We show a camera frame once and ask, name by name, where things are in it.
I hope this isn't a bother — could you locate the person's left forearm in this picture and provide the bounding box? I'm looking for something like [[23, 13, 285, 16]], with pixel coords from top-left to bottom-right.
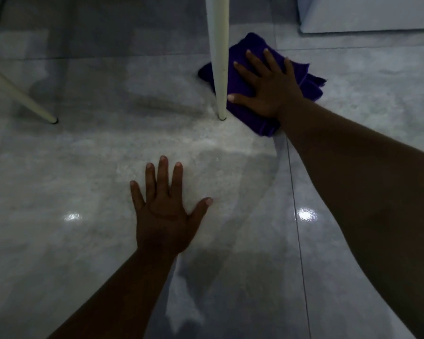
[[48, 248, 179, 339]]

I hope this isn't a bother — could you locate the white furniture leg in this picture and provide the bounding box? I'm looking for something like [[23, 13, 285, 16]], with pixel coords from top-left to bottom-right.
[[204, 0, 231, 121], [0, 61, 59, 125]]

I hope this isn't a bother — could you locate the person's left hand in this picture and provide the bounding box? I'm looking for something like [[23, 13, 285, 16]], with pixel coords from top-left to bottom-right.
[[130, 156, 213, 257]]

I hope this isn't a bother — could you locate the purple cleaning cloth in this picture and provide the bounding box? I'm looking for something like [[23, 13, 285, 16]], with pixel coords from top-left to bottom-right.
[[198, 32, 328, 137]]

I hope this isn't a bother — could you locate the person's right hand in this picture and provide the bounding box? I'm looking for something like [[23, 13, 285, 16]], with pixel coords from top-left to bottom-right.
[[227, 48, 304, 121]]

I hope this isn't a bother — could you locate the white cabinet base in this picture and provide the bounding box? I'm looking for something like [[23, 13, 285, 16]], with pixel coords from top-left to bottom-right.
[[296, 0, 424, 35]]

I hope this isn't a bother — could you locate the person's right forearm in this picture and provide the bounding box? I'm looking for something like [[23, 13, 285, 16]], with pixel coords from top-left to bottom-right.
[[277, 95, 424, 339]]

